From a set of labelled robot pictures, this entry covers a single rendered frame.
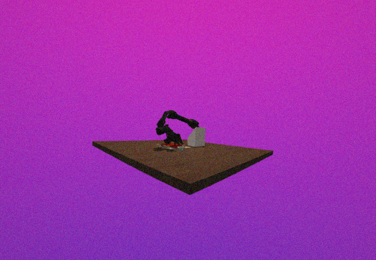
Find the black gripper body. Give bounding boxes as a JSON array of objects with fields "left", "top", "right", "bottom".
[{"left": 166, "top": 129, "right": 180, "bottom": 141}]

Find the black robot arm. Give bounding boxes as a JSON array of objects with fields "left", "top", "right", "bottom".
[{"left": 155, "top": 110, "right": 199, "bottom": 144}]

